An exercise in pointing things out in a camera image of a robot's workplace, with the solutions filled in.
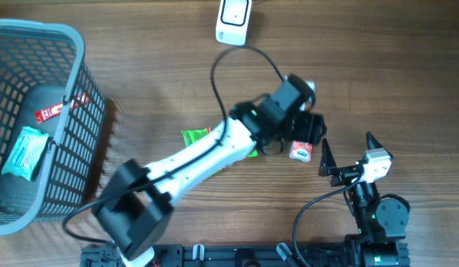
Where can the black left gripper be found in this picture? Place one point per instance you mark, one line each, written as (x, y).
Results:
(314, 130)

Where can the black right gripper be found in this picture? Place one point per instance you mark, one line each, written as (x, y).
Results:
(342, 175)

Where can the red small box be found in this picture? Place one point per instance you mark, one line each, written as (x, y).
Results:
(301, 151)

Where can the green candy bag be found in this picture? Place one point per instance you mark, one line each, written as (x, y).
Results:
(194, 135)

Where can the red coffee stick sachet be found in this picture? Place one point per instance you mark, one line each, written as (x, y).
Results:
(53, 111)

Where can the teal tissue pack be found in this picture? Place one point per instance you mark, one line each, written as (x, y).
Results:
(26, 153)

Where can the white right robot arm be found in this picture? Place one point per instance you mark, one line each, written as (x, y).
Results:
(381, 219)

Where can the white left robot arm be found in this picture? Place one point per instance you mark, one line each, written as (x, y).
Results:
(137, 203)

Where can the white barcode scanner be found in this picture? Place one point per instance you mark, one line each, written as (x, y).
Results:
(232, 21)

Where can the grey plastic basket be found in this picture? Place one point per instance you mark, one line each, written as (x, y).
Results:
(42, 65)

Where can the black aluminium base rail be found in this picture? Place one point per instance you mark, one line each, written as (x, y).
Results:
(318, 254)

